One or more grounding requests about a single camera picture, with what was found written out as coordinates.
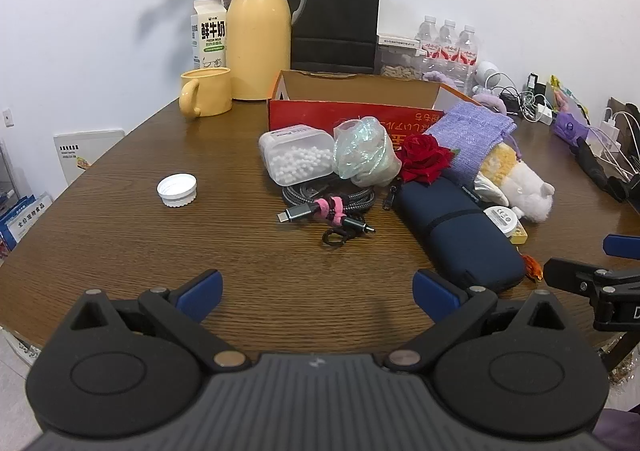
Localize yellow and white plush toy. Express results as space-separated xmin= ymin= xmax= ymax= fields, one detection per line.
xmin=472 ymin=143 xmax=556 ymax=224

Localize purple fluffy headband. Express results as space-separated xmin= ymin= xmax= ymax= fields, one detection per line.
xmin=471 ymin=92 xmax=509 ymax=114
xmin=422 ymin=70 xmax=459 ymax=87

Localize grey braided cable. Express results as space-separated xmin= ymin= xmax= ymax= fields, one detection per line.
xmin=277 ymin=179 xmax=384 ymax=248

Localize red rose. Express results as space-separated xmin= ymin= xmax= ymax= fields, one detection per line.
xmin=398 ymin=133 xmax=461 ymax=184

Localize clear nut container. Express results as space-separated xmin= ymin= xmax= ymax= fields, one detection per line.
xmin=376 ymin=33 xmax=426 ymax=80

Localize round white gadget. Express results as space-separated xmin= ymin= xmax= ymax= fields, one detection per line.
xmin=482 ymin=203 xmax=524 ymax=238

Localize white charger plug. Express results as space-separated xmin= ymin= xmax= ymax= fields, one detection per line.
xmin=599 ymin=117 xmax=623 ymax=144

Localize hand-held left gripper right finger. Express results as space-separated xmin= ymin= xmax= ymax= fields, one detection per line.
xmin=384 ymin=268 xmax=571 ymax=373

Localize blue printed packets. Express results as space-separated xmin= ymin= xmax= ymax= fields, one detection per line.
xmin=0 ymin=193 xmax=54 ymax=258

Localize white bottle cap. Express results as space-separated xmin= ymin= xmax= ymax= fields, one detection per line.
xmin=156 ymin=173 xmax=199 ymax=208

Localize iridescent organza bag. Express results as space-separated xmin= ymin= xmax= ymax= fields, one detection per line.
xmin=332 ymin=116 xmax=404 ymax=187

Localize small orange trinket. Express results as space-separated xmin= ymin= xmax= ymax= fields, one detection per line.
xmin=522 ymin=254 xmax=544 ymax=282

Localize yellow mug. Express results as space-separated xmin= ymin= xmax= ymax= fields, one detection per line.
xmin=179 ymin=67 xmax=234 ymax=120

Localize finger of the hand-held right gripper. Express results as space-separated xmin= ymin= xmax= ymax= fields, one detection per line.
xmin=602 ymin=233 xmax=640 ymax=260
xmin=542 ymin=256 xmax=640 ymax=303

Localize clear container of white beads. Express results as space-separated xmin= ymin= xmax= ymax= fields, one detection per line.
xmin=258 ymin=124 xmax=336 ymax=186

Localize orange cardboard box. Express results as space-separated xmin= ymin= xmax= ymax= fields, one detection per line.
xmin=266 ymin=70 xmax=484 ymax=152

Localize black folded umbrella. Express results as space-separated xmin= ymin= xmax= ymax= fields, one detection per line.
xmin=575 ymin=136 xmax=640 ymax=204

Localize navy zip pouch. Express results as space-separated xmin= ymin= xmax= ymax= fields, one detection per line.
xmin=389 ymin=176 xmax=526 ymax=293

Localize purple woven pouch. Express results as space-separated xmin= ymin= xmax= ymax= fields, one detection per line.
xmin=425 ymin=102 xmax=524 ymax=188

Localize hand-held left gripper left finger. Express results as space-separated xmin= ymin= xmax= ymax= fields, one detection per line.
xmin=70 ymin=268 xmax=251 ymax=373

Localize yellow thermos jug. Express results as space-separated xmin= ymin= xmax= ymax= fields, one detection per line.
xmin=225 ymin=0 xmax=309 ymax=102

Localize white board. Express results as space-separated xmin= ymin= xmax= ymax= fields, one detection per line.
xmin=53 ymin=129 xmax=126 ymax=190

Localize black paper bag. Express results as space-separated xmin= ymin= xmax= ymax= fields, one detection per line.
xmin=277 ymin=0 xmax=382 ymax=77

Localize brown paper bag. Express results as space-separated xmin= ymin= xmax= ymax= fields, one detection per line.
xmin=607 ymin=97 xmax=640 ymax=132

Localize white milk carton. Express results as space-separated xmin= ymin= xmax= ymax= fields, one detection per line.
xmin=190 ymin=0 xmax=229 ymax=71

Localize colourful snack packets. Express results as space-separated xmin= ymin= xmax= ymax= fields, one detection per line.
xmin=547 ymin=75 xmax=589 ymax=117

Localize purple printed bag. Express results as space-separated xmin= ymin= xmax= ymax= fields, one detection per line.
xmin=552 ymin=111 xmax=591 ymax=144

